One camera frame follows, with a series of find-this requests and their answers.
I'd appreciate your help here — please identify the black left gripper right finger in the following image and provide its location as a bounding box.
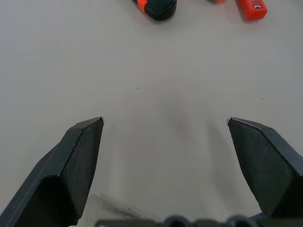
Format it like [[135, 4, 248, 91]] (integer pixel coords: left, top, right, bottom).
[[226, 116, 303, 218]]

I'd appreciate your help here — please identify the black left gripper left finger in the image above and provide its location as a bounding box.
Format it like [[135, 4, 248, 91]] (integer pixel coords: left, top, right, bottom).
[[0, 116, 105, 227]]

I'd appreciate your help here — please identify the orange black utility knife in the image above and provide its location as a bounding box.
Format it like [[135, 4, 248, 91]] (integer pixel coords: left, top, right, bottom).
[[235, 0, 268, 21]]

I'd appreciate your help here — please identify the black orange handled claw hammer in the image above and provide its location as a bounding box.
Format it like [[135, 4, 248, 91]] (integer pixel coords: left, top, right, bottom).
[[130, 0, 178, 22]]

